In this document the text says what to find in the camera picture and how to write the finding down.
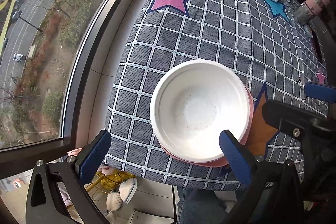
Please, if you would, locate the pink square plate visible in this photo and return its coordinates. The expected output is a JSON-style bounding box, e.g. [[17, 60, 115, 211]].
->
[[159, 88, 254, 168]]

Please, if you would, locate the white round bowl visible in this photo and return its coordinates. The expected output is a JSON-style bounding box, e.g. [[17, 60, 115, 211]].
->
[[150, 59, 249, 162]]

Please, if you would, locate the white plush toy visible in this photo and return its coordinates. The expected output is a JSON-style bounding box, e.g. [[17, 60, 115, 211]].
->
[[106, 178, 137, 215]]

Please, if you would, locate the yellow cloth bundle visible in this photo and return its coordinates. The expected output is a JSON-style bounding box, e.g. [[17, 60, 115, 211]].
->
[[84, 169, 136, 193]]

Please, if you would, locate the pink-lidded metal cup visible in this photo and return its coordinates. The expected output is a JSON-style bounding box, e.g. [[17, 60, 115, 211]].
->
[[293, 0, 330, 26]]

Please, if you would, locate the person's jeans leg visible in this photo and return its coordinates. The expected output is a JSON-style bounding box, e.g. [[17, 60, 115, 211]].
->
[[176, 186, 235, 223]]

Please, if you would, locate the dark window frame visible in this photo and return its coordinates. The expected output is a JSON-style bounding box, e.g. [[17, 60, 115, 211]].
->
[[0, 0, 146, 180]]

